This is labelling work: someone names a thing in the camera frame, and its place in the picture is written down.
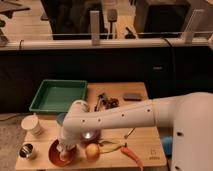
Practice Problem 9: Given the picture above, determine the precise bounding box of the green plastic tray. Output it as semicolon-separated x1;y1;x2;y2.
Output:
29;79;87;113

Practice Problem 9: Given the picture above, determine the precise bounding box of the red bowl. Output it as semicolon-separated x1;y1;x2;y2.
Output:
48;140;77;167

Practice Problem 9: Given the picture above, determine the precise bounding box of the white paper cup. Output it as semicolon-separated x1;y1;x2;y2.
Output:
21;114;42;136

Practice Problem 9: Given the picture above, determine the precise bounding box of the orange carrot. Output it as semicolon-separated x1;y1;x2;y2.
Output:
120;147;144;171

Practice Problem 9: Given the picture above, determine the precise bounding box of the small metal cup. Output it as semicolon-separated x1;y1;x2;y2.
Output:
19;143;37;160

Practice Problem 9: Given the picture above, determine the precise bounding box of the small blue cup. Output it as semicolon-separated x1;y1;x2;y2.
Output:
56;113;66;126

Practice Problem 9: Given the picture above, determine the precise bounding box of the wooden cutting board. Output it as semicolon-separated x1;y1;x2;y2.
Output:
15;82;167;171

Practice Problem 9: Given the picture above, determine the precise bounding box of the blue object beside board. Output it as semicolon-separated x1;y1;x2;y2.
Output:
161;136;173;156

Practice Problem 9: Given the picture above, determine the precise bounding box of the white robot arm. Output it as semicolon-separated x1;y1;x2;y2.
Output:
58;92;213;171

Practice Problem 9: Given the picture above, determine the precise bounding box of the dark grape bunch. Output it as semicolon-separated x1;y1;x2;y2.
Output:
105;98;119;109

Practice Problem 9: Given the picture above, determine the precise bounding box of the metal spoon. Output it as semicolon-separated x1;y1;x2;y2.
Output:
124;128;136;139

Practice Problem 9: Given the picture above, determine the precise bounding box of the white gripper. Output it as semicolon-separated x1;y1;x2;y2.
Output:
56;137;77;161

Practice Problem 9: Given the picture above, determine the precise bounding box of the purple bowl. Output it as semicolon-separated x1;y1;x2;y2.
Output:
81;130;101;143

